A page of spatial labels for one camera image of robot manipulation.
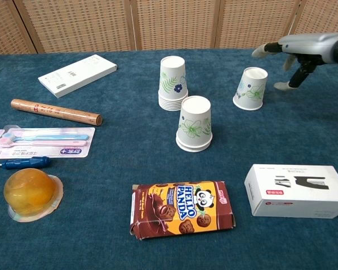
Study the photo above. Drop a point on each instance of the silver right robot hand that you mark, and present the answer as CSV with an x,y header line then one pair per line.
x,y
312,46

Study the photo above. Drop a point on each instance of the paper cup green blue flowers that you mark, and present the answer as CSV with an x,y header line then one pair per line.
x,y
250,90

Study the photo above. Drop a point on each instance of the paper cup green flower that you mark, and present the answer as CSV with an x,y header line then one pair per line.
x,y
194,121

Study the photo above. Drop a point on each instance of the stack of white paper cups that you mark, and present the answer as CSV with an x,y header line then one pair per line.
x,y
171,76

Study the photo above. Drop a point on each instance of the dark blue table cloth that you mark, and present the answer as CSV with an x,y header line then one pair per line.
x,y
270,135

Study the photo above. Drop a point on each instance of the woven wicker folding screen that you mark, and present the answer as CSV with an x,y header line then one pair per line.
x,y
174,22

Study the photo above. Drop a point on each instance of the white stapler box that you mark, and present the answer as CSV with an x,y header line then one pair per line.
x,y
293,197

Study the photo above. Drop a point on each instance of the Hello Panda biscuit box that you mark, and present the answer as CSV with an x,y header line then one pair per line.
x,y
183,208

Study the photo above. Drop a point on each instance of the flat white cardboard box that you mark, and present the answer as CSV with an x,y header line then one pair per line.
x,y
76,74

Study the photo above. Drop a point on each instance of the brown copper-coloured roll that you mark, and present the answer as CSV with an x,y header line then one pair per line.
x,y
45,109

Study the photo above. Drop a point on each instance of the toothbrush blister pack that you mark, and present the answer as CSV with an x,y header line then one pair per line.
x,y
31,146

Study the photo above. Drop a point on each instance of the orange fruit jelly cup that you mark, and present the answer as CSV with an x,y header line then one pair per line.
x,y
28,194

